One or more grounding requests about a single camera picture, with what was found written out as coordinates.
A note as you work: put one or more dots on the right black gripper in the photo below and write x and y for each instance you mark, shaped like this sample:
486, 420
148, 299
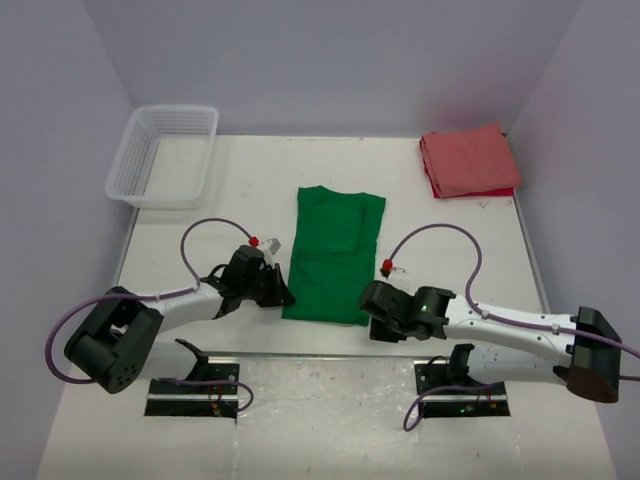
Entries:
377, 332

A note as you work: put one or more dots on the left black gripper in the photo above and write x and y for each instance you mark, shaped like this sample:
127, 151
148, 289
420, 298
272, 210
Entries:
279, 294

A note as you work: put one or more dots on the green t shirt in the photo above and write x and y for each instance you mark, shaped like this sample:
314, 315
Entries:
333, 256

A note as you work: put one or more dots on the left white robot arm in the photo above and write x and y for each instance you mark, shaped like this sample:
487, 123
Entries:
117, 342

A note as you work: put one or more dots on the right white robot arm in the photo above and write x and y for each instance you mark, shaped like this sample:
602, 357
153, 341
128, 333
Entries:
579, 352

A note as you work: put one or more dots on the folded red t shirt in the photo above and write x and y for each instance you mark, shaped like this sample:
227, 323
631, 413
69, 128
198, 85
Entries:
505, 192

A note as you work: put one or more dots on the white plastic basket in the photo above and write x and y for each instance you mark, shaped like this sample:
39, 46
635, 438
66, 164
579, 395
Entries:
164, 157

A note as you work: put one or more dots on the folded pink t shirt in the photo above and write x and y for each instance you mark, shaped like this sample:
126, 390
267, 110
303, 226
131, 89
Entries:
474, 160

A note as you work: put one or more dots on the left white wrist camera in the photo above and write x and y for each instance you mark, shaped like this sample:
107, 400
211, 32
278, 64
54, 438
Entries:
268, 247

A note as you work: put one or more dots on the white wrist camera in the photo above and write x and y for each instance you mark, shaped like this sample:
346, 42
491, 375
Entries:
388, 268
268, 247

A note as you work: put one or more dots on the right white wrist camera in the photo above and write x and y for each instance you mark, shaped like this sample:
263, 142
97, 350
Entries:
388, 268

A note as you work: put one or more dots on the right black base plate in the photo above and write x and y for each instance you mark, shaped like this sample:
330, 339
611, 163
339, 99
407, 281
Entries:
456, 404

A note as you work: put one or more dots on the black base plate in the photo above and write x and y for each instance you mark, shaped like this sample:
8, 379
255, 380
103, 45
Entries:
456, 404
202, 401

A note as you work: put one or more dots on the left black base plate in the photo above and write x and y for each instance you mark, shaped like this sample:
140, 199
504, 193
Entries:
202, 401

